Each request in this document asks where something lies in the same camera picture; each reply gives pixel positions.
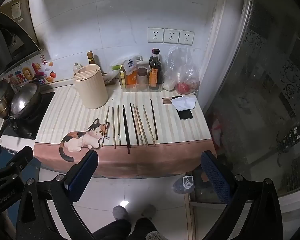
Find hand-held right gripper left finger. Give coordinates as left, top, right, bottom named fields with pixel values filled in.
left=16, top=149, right=99, bottom=240

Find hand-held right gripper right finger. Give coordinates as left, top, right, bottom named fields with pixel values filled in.
left=201, top=150, right=283, bottom=240

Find cream ribbed utensil holder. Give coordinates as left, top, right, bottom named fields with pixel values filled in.
left=73, top=64, right=108, bottom=110

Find clear plastic jug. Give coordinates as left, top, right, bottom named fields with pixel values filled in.
left=173, top=175, right=196, bottom=194

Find black cooktop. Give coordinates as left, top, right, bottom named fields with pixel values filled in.
left=1, top=91, right=56, bottom=141

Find steel pot with lid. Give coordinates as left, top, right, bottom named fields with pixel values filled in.
left=0, top=79, right=15, bottom=118

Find grey slipper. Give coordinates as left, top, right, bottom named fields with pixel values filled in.
left=112, top=205, right=129, bottom=221
left=141, top=204, right=157, bottom=218

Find steel wok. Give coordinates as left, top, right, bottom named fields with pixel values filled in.
left=0, top=81, right=43, bottom=142

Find row of light wooden chopsticks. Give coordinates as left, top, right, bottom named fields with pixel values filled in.
left=101, top=104, right=157, bottom=149

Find striped cat print tablecloth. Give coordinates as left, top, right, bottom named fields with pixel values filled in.
left=34, top=84, right=217, bottom=179

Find black smartphone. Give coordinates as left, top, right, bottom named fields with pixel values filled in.
left=178, top=109, right=194, bottom=121

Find dark brown chopstick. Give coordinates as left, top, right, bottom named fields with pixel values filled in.
left=129, top=102, right=140, bottom=146
left=150, top=99, right=158, bottom=141

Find white paper tissue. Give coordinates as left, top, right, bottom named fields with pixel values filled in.
left=170, top=96, right=197, bottom=111

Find small wooden board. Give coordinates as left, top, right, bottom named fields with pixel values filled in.
left=162, top=96, right=183, bottom=105

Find red tomato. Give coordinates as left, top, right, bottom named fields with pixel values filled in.
left=176, top=81, right=198, bottom=95

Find patterned glass door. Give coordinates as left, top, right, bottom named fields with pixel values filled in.
left=202, top=0, right=300, bottom=203

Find clear plastic organizer tray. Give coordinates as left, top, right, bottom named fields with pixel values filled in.
left=119, top=71, right=164, bottom=93

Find jar with brown lid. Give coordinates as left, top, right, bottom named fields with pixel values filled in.
left=137, top=66, right=150, bottom=86

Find black range hood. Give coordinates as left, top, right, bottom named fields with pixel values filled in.
left=0, top=0, right=44, bottom=79

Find dark soy sauce bottle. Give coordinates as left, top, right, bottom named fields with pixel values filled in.
left=149, top=49, right=163, bottom=91

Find clear plastic bag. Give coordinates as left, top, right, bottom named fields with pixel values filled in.
left=164, top=45, right=200, bottom=96

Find colourful fruit wall stickers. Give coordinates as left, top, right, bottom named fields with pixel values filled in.
left=2, top=55, right=57, bottom=88

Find white wall socket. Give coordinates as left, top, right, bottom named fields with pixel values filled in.
left=163, top=28, right=180, bottom=44
left=179, top=30, right=195, bottom=45
left=147, top=27, right=164, bottom=43

